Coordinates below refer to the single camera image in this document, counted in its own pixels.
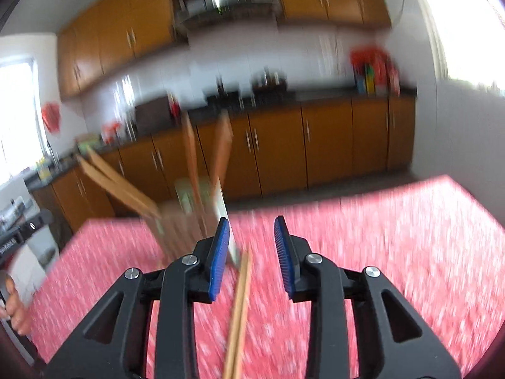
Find person's left hand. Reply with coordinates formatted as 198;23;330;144
0;270;33;335

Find beige perforated utensil holder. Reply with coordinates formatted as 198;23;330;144
156;177;239;270

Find wooden chopstick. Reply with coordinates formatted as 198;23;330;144
231;250;254;379
212;111;235;192
77;156;160;224
222;250;250;379
181;111;205;208
87;147;163;216

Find dark cutting board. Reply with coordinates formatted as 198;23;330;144
135;97;174;132

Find hanging red plastic bag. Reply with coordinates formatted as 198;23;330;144
41;103;62;133

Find red floral tablecloth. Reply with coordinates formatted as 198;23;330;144
29;174;505;379

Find wooden lower cabinets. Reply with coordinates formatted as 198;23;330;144
32;97;417;230

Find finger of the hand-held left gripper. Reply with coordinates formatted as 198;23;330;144
18;210;54;238

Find orange sauce bottle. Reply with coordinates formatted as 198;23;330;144
374;61;389;94

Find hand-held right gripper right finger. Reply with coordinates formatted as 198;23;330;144
274;216;462;379

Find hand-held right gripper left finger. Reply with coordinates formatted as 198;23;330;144
46;218;233;379

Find blue and yellow box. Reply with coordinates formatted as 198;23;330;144
355;65;375;95

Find black kitchen countertop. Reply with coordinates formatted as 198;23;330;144
24;87;418;190

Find window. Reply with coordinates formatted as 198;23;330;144
0;57;41;183
410;0;505;96

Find dark red sauce bottle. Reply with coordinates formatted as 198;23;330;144
389;63;401;96

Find green basin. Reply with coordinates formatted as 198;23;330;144
77;136;102;153

